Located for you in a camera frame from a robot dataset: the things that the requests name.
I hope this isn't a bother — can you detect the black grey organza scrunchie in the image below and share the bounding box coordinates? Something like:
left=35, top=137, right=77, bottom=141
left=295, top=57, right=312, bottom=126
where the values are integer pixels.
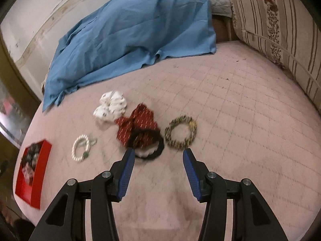
left=21, top=143, right=41, bottom=171

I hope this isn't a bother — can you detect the large white pearl bracelet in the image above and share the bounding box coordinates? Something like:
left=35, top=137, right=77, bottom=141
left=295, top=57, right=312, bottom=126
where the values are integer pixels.
left=71, top=134, right=91, bottom=163

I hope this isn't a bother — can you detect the black hair tie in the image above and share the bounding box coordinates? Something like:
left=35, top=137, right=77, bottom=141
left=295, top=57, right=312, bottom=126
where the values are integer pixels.
left=127, top=129, right=166, bottom=161

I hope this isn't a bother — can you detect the dark red dotted scrunchie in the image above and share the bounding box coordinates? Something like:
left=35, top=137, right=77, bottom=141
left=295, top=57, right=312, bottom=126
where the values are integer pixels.
left=115, top=103, right=161, bottom=149

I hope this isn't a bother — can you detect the leopard print hair tie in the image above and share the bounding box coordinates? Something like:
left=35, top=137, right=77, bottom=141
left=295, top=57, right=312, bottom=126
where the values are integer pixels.
left=164, top=114, right=198, bottom=150

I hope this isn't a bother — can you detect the white cherry print scrunchie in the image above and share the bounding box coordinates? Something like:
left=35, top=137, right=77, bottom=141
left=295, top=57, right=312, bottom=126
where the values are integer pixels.
left=93, top=90, right=127, bottom=123

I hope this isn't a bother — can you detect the red plaid scrunchie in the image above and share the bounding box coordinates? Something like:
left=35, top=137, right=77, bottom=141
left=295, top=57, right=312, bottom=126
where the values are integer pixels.
left=22, top=163, right=35, bottom=186

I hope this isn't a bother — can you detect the red tray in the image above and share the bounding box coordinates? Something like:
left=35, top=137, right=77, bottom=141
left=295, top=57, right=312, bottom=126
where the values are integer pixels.
left=15, top=139, right=52, bottom=209

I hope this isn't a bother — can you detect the wooden glass door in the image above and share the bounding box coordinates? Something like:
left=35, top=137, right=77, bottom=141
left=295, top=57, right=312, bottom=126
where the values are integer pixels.
left=1, top=38, right=40, bottom=149

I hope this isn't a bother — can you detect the striped floral pillow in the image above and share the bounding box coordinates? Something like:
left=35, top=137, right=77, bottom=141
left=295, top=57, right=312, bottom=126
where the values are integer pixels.
left=232, top=0, right=320, bottom=109

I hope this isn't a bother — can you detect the blue blanket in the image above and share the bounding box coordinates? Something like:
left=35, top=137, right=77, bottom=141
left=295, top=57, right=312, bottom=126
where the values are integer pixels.
left=43, top=0, right=216, bottom=109

